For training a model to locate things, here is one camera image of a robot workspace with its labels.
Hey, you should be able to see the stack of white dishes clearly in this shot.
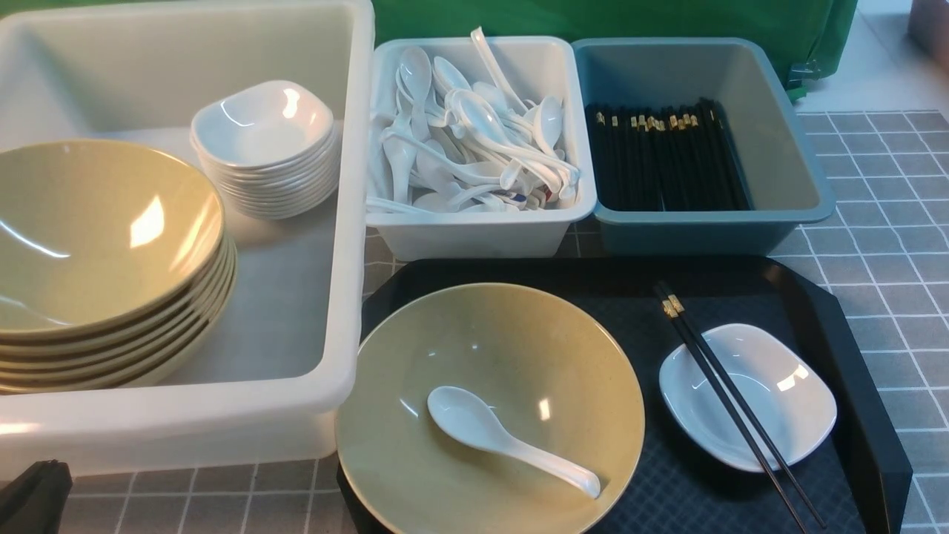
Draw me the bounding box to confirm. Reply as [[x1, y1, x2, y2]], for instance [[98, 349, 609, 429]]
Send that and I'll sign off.
[[190, 80, 343, 220]]

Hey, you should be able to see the pile of black chopsticks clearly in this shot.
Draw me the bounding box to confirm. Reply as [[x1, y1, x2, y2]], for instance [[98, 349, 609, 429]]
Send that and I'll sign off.
[[584, 98, 753, 212]]

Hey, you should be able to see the green cloth backdrop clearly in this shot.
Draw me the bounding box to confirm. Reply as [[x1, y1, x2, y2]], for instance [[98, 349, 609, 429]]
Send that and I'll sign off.
[[0, 0, 859, 102]]

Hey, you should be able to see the white spoon bin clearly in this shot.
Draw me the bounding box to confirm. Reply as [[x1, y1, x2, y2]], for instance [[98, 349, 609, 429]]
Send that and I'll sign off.
[[363, 36, 597, 261]]

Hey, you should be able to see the black object at corner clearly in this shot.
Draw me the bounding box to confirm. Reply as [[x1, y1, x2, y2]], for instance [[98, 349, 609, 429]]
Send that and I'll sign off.
[[1, 460, 73, 533]]

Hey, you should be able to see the olive noodle bowl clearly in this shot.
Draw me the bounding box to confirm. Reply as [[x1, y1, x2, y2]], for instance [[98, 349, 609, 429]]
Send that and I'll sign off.
[[337, 283, 645, 533]]

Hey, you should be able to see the white soup spoon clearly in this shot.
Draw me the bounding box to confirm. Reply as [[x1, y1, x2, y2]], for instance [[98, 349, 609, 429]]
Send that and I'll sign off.
[[427, 386, 602, 499]]

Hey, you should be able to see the black plastic tray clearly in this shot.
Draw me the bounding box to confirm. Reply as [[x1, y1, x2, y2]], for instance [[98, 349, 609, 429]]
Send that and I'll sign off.
[[363, 256, 913, 533]]

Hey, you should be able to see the black chopstick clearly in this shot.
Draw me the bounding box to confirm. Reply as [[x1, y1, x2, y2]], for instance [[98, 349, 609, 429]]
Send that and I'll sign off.
[[657, 280, 827, 530], [652, 283, 809, 533]]

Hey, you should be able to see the stack of olive bowls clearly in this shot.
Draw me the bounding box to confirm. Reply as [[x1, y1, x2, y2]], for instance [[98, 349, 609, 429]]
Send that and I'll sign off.
[[1, 139, 238, 395]]

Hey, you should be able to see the blue-grey chopstick bin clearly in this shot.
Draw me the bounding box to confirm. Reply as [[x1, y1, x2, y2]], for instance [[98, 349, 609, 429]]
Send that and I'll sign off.
[[573, 37, 835, 256]]

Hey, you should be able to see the white square sauce dish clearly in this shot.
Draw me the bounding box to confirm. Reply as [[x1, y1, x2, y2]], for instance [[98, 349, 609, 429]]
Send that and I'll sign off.
[[660, 323, 838, 473]]

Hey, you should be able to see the pile of white spoons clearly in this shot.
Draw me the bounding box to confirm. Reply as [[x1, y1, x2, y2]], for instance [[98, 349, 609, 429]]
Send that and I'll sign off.
[[366, 28, 582, 216]]

